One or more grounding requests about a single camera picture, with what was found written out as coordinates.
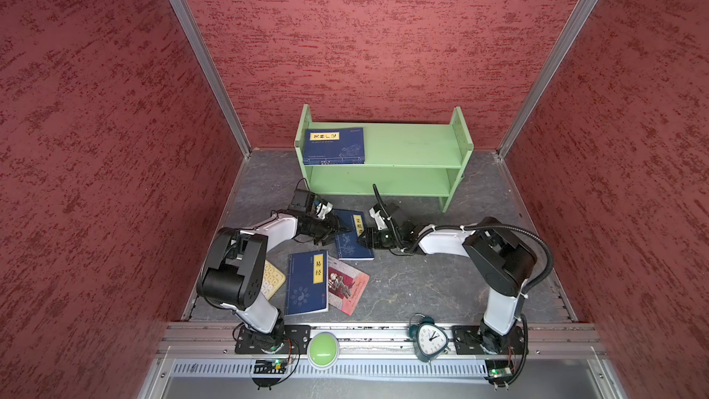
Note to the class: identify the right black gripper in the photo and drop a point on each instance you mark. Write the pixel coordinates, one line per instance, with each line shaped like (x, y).
(371, 238)

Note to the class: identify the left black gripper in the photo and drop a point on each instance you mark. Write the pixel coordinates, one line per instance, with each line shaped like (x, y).
(331, 229)

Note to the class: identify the blue book Yijing yellow label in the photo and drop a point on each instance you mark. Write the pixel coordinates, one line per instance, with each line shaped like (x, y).
(306, 283)

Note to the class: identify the blue book Xiaolin Guangji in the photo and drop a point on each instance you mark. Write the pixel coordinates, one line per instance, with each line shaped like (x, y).
(332, 147)

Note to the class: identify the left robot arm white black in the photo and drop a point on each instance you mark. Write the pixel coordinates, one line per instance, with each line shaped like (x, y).
(232, 274)

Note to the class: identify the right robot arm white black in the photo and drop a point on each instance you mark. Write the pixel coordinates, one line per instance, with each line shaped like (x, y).
(500, 255)

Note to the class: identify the red magazine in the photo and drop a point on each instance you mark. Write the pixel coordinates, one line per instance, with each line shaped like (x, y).
(346, 286)

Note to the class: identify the cream yellow calculator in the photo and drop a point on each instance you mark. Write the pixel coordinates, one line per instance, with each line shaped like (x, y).
(273, 279)

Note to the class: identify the green wooden two-tier shelf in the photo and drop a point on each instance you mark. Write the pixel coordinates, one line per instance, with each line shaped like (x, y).
(402, 160)

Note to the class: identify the teal triangular alarm clock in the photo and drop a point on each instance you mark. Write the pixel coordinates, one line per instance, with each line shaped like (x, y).
(429, 340)

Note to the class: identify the green round push button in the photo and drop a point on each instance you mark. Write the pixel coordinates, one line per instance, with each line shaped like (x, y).
(323, 351)

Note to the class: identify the left small circuit board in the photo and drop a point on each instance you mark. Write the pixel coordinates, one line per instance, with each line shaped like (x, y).
(269, 372)

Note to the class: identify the small circuit board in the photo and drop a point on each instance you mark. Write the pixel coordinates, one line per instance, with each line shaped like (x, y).
(269, 372)
(499, 372)

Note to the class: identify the right small circuit board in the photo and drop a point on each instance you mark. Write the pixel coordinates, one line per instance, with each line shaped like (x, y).
(499, 372)

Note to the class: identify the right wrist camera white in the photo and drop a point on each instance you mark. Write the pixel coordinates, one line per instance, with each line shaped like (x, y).
(378, 218)

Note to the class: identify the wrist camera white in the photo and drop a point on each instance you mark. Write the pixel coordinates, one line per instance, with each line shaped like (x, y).
(322, 209)
(378, 218)

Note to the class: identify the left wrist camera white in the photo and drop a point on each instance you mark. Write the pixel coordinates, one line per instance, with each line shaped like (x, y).
(322, 209)

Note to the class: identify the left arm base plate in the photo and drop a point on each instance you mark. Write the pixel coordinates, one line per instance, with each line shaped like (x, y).
(284, 339)

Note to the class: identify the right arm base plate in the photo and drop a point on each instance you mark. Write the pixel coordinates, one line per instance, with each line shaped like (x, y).
(476, 340)

